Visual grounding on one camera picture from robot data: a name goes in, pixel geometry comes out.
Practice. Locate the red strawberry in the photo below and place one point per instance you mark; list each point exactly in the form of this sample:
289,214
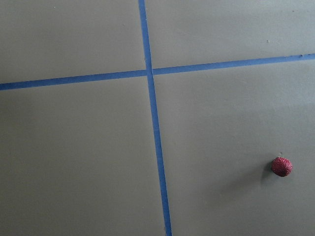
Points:
281,166

